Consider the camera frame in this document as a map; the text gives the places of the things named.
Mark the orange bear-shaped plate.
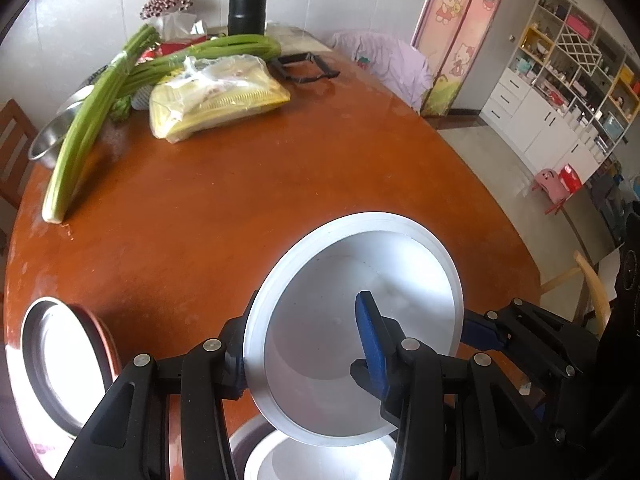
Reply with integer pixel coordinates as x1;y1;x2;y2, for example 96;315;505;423
70;304;122;389

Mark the round metal pan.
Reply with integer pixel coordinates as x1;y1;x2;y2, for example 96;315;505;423
21;297;108;437

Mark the stainless steel bowl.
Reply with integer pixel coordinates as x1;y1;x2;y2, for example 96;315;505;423
229;414;276;480

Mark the red instant noodle cup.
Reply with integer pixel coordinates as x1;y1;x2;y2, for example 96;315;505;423
244;430;396;480

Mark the light wooden chair right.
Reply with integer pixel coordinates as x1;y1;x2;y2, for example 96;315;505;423
540;250;611;338

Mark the pink children stool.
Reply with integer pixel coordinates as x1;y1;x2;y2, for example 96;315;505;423
532;169;570;214

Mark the red children stool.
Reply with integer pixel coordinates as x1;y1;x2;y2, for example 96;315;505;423
559;164;582;195

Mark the white shelf cabinet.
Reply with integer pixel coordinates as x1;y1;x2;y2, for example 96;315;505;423
480;0;639;181

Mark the pink cloth on chair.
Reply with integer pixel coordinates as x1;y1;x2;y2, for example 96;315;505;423
329;30;434;113

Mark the steel basin at back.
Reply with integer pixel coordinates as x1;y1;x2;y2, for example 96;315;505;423
28;84;94;170

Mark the wooden slat-back chair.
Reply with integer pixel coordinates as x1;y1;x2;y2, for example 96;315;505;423
0;97;39;212

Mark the hello kitty folding screen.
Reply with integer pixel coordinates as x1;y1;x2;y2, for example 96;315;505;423
413;0;501;117

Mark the black tray on table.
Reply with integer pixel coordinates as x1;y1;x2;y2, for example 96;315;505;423
269;52;341;84

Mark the celery bunch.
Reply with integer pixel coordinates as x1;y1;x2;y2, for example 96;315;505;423
41;24;160;224
116;34;281;99

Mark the yellow plastic food bag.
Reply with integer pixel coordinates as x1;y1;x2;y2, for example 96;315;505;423
149;54;291;144

